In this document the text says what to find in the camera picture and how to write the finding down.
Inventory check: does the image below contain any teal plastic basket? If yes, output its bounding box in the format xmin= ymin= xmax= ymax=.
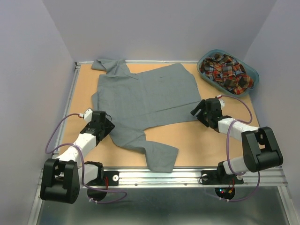
xmin=197 ymin=49 xmax=259 ymax=98

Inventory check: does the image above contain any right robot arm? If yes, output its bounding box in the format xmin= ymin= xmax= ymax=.
xmin=191 ymin=95 xmax=284 ymax=183

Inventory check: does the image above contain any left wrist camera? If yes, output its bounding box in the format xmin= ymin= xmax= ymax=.
xmin=78 ymin=108 xmax=93 ymax=123

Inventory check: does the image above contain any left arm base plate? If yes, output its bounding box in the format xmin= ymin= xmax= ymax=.
xmin=87 ymin=171 xmax=120 ymax=187

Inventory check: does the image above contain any grey long sleeve shirt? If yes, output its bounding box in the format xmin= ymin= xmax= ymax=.
xmin=91 ymin=59 xmax=201 ymax=173

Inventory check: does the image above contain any aluminium front rail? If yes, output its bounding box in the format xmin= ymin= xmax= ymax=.
xmin=37 ymin=166 xmax=288 ymax=188

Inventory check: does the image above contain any plaid long sleeve shirt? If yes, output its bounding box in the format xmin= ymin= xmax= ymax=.
xmin=199 ymin=53 xmax=254 ymax=95

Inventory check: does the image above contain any aluminium rail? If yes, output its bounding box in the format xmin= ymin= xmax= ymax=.
xmin=75 ymin=60 xmax=198 ymax=66
xmin=37 ymin=166 xmax=288 ymax=188

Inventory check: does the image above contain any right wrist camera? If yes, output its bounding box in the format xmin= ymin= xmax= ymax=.
xmin=216 ymin=95 xmax=225 ymax=109

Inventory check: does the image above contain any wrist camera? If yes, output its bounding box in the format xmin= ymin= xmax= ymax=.
xmin=78 ymin=108 xmax=93 ymax=123
xmin=216 ymin=95 xmax=225 ymax=109

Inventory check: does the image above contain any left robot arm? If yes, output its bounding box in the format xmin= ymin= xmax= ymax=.
xmin=40 ymin=109 xmax=115 ymax=204

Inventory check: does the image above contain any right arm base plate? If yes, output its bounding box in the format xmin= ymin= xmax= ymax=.
xmin=199 ymin=170 xmax=244 ymax=186

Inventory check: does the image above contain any aluminium back rail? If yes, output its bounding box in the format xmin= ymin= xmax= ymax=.
xmin=75 ymin=60 xmax=198 ymax=66

